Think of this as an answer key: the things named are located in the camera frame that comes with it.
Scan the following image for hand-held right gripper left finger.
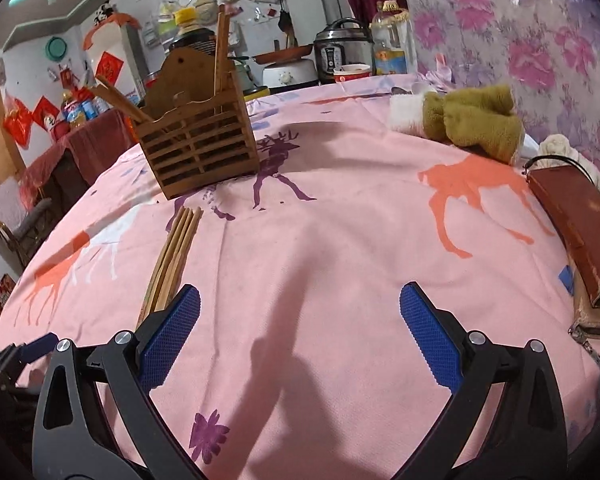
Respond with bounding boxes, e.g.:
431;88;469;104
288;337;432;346
32;283;202;480

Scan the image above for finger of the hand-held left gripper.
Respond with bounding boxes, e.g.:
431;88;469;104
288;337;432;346
0;332;61;387

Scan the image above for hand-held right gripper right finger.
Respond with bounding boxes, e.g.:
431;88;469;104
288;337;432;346
399;281;568;480

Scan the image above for bundle of wooden chopsticks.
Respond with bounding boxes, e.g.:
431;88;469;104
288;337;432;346
135;205;204;333

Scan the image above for wooden chopstick holder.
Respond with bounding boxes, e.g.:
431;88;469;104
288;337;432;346
132;49;261;201

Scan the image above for red cardboard box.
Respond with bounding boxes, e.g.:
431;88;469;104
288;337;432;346
0;274;17;325

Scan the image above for wooden armchair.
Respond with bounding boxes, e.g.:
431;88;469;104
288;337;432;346
0;197;56;268

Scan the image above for pink deer-print tablecloth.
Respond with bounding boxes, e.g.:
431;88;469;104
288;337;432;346
0;74;600;480

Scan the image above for tan zipper pouch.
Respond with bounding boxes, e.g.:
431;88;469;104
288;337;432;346
570;265;600;396

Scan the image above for brown leather case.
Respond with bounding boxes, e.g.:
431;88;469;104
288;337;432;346
526;162;600;308

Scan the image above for red-covered side table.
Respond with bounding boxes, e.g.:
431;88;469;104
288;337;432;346
20;110;133;201

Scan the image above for red hanging decoration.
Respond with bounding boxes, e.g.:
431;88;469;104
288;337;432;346
4;95;33;146

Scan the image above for olive plush toy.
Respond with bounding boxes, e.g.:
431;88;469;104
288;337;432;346
389;84;525;165

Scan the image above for red diamond paper poster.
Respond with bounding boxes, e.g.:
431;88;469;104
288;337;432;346
95;51;125;86
32;96;61;128

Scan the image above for white fluffy cloth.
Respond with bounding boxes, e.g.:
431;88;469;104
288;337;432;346
539;134;600;191

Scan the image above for yellow oil jug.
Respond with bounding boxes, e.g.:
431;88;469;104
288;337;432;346
60;87;88;128

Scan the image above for blue cans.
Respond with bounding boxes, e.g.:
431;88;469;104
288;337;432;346
80;96;111;121

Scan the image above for red instant noodle bowl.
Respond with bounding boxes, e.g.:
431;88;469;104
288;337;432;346
333;63;372;84

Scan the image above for white refrigerator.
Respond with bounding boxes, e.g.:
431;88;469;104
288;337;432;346
92;25;151;98

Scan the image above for pale rice cooker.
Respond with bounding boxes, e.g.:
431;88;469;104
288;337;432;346
262;58;317;92

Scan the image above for clear cooking oil bottle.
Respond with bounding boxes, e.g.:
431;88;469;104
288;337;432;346
371;1;418;77

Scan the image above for dark yellow-capped sauce bottle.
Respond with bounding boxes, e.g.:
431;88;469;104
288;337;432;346
169;7;217;57

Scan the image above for black electric pressure cooker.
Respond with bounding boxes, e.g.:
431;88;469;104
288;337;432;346
314;17;373;85

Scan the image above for red frying pan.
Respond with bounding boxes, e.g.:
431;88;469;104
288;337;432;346
252;45;313;65

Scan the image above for floral plastic sheet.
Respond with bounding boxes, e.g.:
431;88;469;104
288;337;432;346
397;0;600;186

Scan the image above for black and white plush toy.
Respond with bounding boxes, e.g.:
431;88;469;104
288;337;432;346
92;2;116;26

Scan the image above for black cord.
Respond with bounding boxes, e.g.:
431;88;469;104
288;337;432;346
522;156;596;181

